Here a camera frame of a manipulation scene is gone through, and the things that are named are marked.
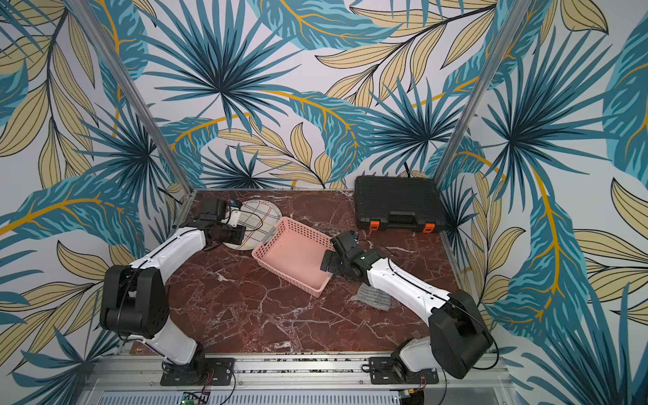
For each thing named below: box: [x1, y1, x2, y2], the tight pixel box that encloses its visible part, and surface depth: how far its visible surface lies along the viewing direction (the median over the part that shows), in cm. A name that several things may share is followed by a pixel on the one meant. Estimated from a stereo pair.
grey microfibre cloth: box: [351, 281, 392, 312], surface depth 87 cm
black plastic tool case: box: [354, 176, 446, 233], surface depth 108 cm
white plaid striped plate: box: [223, 199, 283, 251], surface depth 109 cm
